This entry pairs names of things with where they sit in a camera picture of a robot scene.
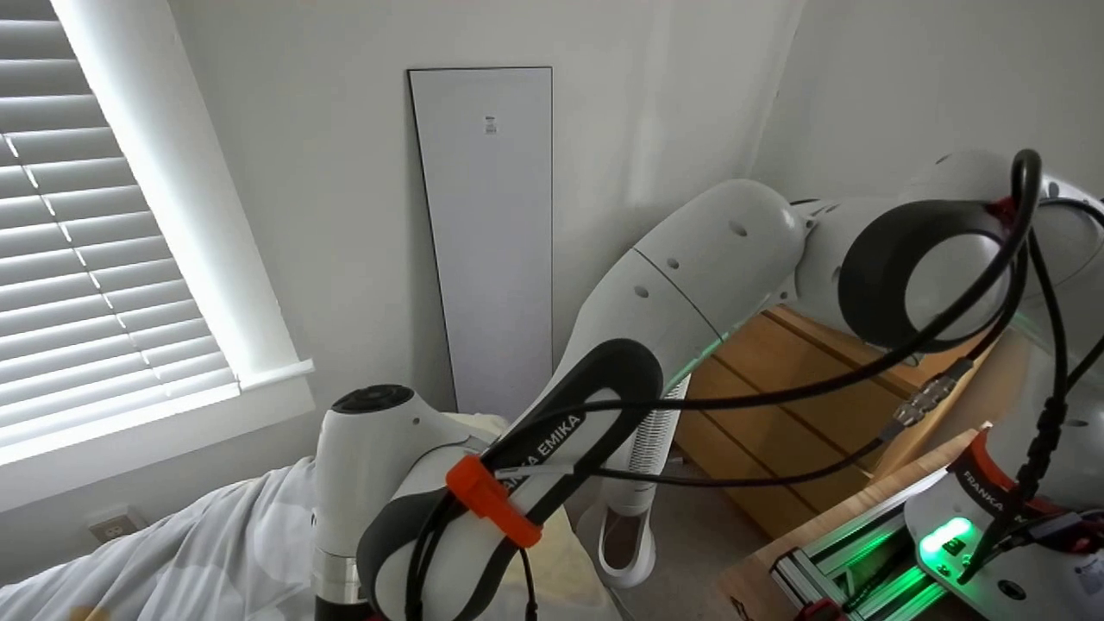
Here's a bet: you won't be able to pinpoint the white tower fan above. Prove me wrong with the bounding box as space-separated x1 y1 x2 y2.
593 371 695 589

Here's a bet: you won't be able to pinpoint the aluminium stand rail frame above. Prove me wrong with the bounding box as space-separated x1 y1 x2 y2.
770 486 940 621

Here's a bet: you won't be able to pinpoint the white window frame sill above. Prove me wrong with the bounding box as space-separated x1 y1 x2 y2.
0 0 318 515

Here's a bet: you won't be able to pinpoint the orange cable clip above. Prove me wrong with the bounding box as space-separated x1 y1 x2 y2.
446 452 545 551

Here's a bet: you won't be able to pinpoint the wooden drawer dresser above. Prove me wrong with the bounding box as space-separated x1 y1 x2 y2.
675 302 1013 544

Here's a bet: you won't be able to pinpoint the white leaning panel board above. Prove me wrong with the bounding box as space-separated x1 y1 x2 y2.
405 62 557 426

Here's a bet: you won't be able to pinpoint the white window blinds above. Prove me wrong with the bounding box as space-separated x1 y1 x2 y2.
0 0 241 459

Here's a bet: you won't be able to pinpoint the white bed duvet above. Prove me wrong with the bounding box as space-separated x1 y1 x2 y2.
0 452 349 621

